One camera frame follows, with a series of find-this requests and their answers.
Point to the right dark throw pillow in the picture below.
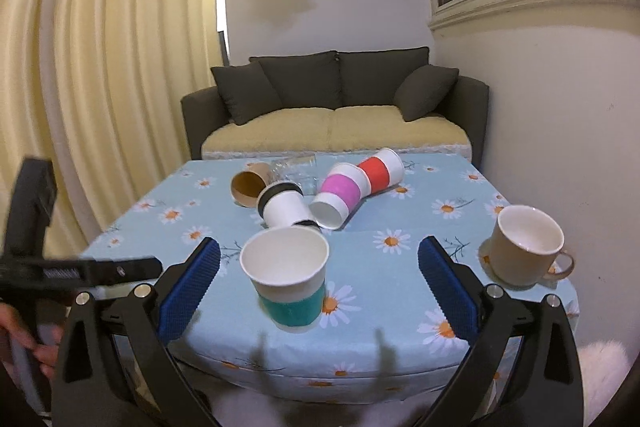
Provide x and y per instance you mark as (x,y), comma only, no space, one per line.
(421,92)

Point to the left hand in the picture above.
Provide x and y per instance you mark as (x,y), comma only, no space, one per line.
(13,328)

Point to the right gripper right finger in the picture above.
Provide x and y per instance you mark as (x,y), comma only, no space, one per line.
(545,385)

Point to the yellow sofa seat cover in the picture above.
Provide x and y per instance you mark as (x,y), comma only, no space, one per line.
(351,129)

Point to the red banded paper cup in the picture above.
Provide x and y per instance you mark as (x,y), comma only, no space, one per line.
(383,169)

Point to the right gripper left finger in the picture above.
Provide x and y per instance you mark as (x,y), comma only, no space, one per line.
(90,386)

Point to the clear glass tumbler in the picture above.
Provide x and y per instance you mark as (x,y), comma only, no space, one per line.
(300,169)

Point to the cream curtain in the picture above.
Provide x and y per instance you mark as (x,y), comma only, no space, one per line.
(96,86)

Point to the daisy print blue tablecloth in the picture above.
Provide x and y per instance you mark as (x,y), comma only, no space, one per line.
(380,335)

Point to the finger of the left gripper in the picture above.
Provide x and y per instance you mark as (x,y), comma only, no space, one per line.
(115,272)

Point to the pink banded paper cup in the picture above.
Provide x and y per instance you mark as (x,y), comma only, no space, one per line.
(345,186)

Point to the dark grey sofa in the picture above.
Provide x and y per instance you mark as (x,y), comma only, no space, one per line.
(334,79)

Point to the left dark throw pillow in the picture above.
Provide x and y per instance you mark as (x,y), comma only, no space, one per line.
(246,91)

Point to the black banded paper cup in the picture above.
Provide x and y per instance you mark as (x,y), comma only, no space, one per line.
(281,204)

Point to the white ceramic mug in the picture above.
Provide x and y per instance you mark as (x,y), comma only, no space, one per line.
(527,247)

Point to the teal banded paper cup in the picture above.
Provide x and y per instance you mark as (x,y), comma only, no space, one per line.
(287,267)

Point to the brown paper cup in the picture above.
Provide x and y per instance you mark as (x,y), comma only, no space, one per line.
(247,184)

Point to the dark throw pillow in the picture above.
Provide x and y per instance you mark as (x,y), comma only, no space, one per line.
(246,91)
(421,92)

